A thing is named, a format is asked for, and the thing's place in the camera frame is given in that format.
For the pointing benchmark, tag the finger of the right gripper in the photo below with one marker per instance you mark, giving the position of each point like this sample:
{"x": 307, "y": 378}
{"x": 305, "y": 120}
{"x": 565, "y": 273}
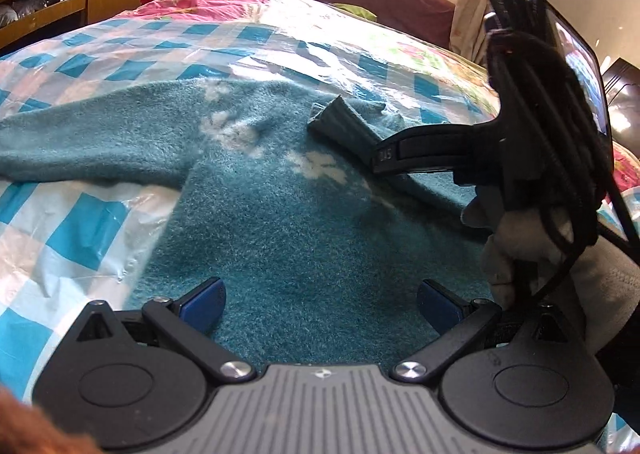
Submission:
{"x": 428, "y": 148}

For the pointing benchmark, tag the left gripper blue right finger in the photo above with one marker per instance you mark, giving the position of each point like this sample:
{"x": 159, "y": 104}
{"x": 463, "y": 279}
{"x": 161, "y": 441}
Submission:
{"x": 442, "y": 308}

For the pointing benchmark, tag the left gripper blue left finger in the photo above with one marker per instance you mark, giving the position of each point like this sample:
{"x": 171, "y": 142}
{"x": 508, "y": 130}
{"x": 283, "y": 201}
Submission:
{"x": 199, "y": 310}

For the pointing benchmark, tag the teal fuzzy sweater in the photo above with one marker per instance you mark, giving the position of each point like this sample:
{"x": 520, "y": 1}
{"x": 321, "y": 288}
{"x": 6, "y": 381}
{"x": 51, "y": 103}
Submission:
{"x": 321, "y": 259}

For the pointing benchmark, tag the grey gloved right hand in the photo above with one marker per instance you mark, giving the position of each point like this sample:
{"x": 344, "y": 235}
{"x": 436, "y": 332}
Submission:
{"x": 598, "y": 296}

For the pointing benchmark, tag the blue checkered plastic sheet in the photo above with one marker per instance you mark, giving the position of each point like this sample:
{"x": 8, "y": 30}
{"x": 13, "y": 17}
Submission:
{"x": 65, "y": 243}

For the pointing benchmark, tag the pink floral bed quilt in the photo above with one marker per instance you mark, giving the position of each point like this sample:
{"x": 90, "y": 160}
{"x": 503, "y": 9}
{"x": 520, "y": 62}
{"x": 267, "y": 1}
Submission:
{"x": 200, "y": 1}

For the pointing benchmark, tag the phone on gripper mount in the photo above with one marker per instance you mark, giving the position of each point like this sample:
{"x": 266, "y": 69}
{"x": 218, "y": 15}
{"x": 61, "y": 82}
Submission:
{"x": 584, "y": 62}

